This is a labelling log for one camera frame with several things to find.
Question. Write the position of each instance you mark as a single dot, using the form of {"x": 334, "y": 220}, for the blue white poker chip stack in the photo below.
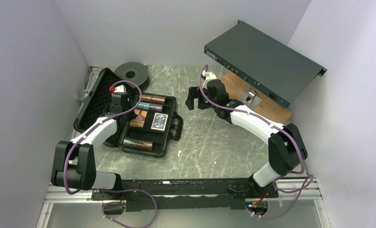
{"x": 143, "y": 106}

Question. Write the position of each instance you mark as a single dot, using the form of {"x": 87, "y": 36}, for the blue playing card deck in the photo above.
{"x": 159, "y": 122}

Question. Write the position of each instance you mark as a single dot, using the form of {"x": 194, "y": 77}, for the purple poker chip stack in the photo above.
{"x": 156, "y": 107}

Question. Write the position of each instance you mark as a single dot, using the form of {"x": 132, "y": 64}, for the red-brown poker chip stack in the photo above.
{"x": 158, "y": 99}

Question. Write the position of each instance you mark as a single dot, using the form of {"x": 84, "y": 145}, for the black filament spool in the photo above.
{"x": 135, "y": 72}

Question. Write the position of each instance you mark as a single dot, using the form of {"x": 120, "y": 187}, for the dark brown poker chip stack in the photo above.
{"x": 146, "y": 145}

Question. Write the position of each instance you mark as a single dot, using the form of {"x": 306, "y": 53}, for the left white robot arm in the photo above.
{"x": 74, "y": 166}

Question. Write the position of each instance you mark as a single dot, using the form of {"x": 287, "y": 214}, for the metal bracket stand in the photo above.
{"x": 250, "y": 99}

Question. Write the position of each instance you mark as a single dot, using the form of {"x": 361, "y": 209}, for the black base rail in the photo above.
{"x": 233, "y": 193}

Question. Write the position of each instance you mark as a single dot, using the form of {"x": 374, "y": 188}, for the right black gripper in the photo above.
{"x": 194, "y": 92}

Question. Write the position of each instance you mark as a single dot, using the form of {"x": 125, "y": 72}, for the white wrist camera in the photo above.
{"x": 118, "y": 90}
{"x": 208, "y": 76}

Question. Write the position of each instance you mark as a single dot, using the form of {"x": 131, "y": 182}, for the dark teal network switch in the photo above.
{"x": 271, "y": 67}

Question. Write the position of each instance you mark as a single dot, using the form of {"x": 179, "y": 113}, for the red yellow card box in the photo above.
{"x": 140, "y": 119}

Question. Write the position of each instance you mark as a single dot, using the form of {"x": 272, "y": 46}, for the black poker set case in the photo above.
{"x": 142, "y": 131}

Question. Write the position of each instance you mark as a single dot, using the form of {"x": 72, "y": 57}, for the grey-green poker chip stack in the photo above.
{"x": 133, "y": 143}

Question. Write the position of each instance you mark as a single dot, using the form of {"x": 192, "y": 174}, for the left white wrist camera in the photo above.
{"x": 118, "y": 90}

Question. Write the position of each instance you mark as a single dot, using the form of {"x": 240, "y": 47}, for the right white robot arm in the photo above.
{"x": 286, "y": 149}

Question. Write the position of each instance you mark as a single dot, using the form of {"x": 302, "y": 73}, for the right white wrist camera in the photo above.
{"x": 208, "y": 76}

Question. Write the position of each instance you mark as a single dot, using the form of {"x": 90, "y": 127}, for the wooden board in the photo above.
{"x": 237, "y": 87}

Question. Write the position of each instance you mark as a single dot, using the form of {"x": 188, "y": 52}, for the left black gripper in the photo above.
{"x": 129, "y": 104}

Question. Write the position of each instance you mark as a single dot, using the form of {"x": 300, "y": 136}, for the copper poker chip stack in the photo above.
{"x": 146, "y": 98}

